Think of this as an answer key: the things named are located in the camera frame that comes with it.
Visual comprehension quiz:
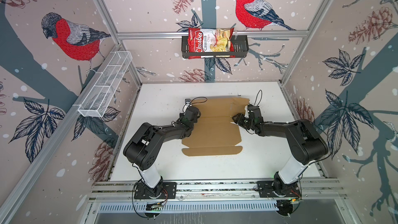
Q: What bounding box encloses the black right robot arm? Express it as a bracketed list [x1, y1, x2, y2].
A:
[232, 104, 329, 196]

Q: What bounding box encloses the white mesh wall shelf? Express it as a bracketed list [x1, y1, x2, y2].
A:
[78, 51, 132, 118]

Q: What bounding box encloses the black wire wall basket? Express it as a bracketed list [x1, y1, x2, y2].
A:
[181, 35, 249, 59]

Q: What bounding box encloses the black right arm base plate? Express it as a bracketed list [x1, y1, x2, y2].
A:
[255, 180, 302, 198]

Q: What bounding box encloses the aluminium front rail frame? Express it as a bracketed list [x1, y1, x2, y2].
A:
[85, 177, 346, 218]

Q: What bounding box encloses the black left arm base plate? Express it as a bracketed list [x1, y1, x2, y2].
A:
[133, 180, 177, 200]

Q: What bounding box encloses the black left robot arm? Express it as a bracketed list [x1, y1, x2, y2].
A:
[123, 106, 201, 197]

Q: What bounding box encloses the brown cardboard paper box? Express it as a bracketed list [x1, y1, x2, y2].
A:
[182, 97, 249, 157]

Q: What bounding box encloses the red cassava chips bag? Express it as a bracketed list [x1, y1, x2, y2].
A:
[188, 28, 234, 54]

